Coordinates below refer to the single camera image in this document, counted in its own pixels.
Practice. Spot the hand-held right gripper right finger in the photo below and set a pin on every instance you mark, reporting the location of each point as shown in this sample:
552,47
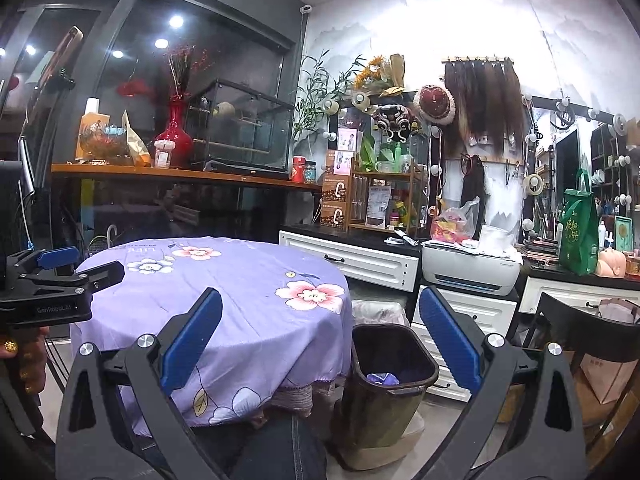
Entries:
450,340

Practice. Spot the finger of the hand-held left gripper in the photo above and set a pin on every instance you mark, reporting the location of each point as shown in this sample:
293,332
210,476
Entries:
57,257
100,275

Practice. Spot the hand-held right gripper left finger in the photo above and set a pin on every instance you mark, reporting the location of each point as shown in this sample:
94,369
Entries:
192,340

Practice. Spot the brown plastic waste bin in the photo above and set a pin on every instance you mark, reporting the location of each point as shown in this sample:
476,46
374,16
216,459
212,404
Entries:
365,410

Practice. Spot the person's left hand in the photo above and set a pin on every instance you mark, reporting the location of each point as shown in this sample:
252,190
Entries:
25,360

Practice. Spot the purple floral tablecloth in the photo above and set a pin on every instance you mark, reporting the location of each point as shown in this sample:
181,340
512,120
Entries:
240,320

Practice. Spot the white drawer cabinet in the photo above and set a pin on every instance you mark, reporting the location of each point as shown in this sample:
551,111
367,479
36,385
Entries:
492,310

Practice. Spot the white printer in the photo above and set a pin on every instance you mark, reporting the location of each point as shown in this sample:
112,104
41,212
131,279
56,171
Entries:
470,267

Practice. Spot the clear plastic bag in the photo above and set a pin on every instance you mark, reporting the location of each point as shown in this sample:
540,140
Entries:
380,312

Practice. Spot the white tissue pack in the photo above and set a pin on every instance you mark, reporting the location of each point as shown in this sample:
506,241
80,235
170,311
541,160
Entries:
495,237

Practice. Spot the pink plastic bag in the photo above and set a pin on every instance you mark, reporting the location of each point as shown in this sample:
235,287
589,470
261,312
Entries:
452,222

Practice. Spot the white vanity drawer unit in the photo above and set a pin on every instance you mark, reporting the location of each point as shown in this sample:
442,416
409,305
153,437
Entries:
360,260

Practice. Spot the white desk drawer front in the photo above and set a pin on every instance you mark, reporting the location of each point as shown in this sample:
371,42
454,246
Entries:
565,295

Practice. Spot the glass bowl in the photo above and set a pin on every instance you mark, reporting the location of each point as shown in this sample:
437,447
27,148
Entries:
105,142

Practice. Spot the wooden counter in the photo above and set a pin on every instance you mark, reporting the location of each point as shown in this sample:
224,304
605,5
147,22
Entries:
175,175

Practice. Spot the yellow snack bag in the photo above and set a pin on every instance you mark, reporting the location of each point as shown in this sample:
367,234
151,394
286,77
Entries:
132,142

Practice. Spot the clear plastic jar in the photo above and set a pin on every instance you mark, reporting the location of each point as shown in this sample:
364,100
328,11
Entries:
165,155

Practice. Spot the black chair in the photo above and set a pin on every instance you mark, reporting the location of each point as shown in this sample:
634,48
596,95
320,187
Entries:
590,330

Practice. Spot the person's denim-clad leg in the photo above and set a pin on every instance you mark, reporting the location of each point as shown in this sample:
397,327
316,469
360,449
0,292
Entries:
280,450

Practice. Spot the wooden desktop rack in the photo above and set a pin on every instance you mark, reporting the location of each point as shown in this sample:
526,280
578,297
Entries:
387,200

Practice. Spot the dark ponytail hairpiece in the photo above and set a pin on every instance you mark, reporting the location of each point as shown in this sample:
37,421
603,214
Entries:
472,185

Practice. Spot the red vase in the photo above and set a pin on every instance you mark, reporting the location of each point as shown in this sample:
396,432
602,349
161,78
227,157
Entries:
174,130

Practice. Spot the brown paper bag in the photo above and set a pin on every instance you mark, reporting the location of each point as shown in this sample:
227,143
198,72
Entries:
610,375

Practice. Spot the green gift bag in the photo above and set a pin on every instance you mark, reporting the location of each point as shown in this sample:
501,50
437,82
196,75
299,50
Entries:
577,235

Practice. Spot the brown coffee box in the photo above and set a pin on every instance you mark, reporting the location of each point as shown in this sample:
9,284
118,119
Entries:
336,190
334,216

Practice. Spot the pink paper bag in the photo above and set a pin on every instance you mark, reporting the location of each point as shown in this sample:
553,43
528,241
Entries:
620,310

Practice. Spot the tape roll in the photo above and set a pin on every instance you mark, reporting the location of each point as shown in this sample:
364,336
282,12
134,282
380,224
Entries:
533,184

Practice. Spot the red tin can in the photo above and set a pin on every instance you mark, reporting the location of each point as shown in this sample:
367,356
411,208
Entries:
298,169

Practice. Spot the teal framed picture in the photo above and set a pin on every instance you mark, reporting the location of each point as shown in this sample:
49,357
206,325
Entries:
622,232

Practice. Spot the glass terrarium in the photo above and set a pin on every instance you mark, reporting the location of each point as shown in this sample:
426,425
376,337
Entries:
240,127

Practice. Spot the teal glass jar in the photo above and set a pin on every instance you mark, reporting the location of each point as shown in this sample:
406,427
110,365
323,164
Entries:
310,172

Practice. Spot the phone on holder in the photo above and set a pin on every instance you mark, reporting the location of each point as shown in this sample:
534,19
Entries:
65,52

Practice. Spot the vanity mirror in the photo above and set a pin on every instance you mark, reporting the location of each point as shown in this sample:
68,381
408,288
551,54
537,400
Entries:
567,160

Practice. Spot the red dried branches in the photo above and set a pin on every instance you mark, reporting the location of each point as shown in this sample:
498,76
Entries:
182,67

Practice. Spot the ornate black headdress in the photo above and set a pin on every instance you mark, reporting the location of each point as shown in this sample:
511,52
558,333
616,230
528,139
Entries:
397,120

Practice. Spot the red round hat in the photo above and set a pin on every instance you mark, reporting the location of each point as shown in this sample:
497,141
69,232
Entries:
436,105

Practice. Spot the brown hair extensions rack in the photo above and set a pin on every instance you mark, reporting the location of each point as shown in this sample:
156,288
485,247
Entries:
482,105

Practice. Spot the green bamboo plant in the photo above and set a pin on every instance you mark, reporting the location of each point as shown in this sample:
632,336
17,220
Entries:
315,95

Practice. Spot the sunflower bouquet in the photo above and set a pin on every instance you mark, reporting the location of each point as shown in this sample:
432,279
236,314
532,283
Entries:
380,72

